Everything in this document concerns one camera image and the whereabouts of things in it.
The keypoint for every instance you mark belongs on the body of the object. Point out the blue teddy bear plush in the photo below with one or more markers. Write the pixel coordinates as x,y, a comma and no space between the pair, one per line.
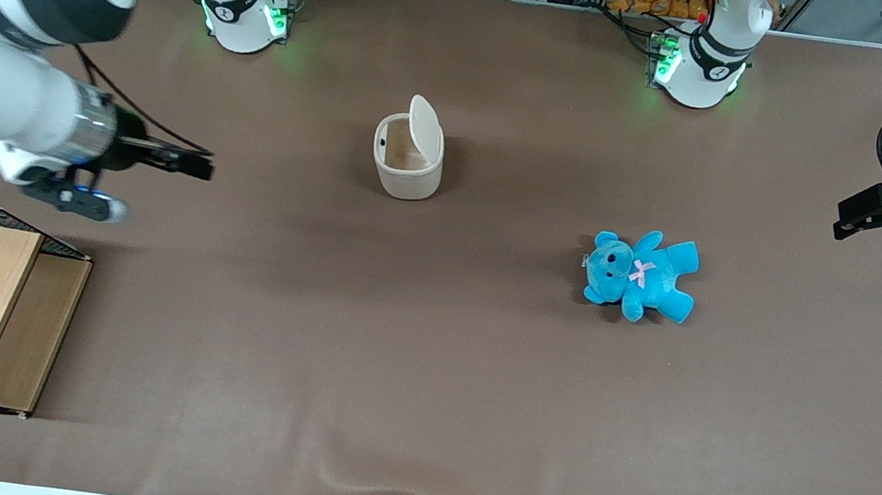
650,279

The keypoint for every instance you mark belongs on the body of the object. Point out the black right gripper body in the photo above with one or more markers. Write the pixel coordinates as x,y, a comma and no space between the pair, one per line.
128,144

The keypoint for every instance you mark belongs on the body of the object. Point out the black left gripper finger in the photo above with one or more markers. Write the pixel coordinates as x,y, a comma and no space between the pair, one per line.
872,210

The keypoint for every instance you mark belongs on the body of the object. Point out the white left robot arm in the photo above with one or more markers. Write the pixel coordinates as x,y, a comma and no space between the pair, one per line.
698,77

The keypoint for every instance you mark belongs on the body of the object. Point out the white lidded trash bin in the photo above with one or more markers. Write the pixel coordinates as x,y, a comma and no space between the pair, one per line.
406,185

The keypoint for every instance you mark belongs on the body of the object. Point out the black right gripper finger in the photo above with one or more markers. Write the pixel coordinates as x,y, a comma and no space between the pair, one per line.
173,150
192,166

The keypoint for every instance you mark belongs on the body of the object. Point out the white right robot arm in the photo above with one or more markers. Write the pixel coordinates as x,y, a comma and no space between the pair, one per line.
1,96

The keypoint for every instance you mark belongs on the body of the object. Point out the dark wooden shelf board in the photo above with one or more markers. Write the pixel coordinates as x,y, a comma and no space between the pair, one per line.
30,330

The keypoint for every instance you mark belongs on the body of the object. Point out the brown table cover cloth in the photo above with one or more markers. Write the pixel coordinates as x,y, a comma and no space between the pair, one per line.
425,365

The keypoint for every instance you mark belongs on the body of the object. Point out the white trash can lid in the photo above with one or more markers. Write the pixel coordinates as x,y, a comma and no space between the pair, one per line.
424,126

